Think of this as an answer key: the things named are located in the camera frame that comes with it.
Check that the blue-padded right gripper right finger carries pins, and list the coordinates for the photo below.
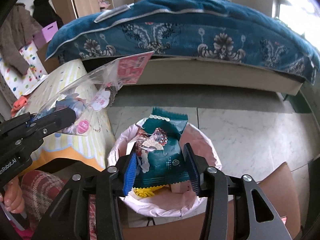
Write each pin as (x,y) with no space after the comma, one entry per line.
(209,182)

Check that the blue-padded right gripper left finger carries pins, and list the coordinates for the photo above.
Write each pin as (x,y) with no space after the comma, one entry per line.
(114,182)

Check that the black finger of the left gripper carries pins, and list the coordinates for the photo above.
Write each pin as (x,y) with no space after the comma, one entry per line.
(54,122)

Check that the dark green snack packet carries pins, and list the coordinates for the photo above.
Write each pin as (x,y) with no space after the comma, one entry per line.
(157,145)

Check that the clear plastic pink-label bag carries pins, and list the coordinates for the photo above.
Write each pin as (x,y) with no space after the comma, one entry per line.
(100,89)

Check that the yellow tassel trash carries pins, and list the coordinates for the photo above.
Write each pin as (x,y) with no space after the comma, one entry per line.
(143,193)

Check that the pink-lined trash bin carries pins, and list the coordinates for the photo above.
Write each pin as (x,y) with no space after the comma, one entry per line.
(166,203)

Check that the person's left hand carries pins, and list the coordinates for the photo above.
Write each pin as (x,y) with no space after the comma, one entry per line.
(13,197)

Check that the red plaid trousers leg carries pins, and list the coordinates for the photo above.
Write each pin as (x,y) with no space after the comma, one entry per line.
(39,190)

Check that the brown cardboard box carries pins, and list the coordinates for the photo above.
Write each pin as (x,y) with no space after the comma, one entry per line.
(279,187)

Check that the purple storage box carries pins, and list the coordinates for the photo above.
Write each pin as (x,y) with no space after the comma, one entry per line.
(45,35)

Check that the brown fuzzy sweater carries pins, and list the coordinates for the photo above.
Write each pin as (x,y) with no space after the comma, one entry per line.
(17,30)

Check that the black hanging garment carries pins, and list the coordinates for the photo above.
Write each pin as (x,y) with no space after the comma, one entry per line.
(44,14)

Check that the grey booklet on bed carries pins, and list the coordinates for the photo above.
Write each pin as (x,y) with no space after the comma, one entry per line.
(110,13)

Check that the blue floral bed blanket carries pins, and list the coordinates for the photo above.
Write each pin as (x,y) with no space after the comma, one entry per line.
(214,30)

